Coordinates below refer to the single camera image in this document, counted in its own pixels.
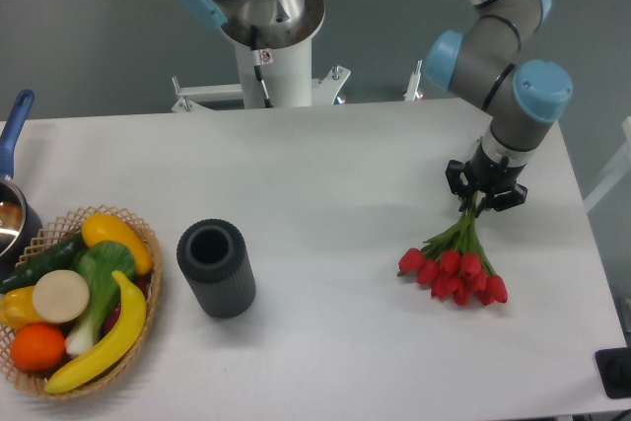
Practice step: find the dark grey ribbed vase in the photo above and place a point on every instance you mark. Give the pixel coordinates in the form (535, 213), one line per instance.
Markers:
(213, 258)

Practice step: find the orange fruit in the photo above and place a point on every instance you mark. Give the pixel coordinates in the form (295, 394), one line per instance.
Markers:
(38, 347)

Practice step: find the green cucumber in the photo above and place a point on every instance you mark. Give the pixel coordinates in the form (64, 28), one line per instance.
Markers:
(56, 257)

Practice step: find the beige round disc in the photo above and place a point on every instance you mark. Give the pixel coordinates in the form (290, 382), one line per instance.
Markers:
(60, 296)

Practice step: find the blue handled saucepan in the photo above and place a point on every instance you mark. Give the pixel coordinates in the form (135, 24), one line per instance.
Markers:
(19, 221)

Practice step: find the green bok choy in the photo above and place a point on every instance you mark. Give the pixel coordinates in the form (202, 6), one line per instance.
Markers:
(95, 266)

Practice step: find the black device at edge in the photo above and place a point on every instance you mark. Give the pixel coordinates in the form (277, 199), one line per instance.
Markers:
(613, 366)

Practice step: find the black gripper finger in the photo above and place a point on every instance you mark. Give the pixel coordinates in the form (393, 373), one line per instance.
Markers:
(501, 201)
(458, 178)

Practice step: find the yellow banana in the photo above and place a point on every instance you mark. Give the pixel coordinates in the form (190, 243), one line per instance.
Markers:
(111, 348)

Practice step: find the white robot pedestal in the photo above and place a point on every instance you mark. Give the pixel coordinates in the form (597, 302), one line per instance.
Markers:
(273, 43)

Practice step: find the woven wicker basket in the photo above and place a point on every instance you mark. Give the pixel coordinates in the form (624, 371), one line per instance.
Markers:
(61, 229)

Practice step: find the yellow bell pepper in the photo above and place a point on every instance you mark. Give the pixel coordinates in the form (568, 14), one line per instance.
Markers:
(17, 309)

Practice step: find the white table clamp bracket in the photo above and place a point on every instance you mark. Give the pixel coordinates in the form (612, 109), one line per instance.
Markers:
(324, 91)

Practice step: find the white frame at right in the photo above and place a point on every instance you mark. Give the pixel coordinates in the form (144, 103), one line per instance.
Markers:
(616, 168)

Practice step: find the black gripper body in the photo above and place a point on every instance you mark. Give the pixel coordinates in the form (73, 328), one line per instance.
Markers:
(490, 176)

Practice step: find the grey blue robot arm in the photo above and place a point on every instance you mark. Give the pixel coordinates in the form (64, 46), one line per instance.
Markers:
(523, 101)

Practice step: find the right table clamp screw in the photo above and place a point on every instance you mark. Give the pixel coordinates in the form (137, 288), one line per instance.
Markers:
(413, 92)

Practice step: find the yellow squash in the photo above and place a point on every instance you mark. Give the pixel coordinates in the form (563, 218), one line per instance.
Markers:
(101, 227)

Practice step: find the red tulip bouquet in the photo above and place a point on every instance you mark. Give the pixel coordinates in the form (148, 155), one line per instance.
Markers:
(453, 264)

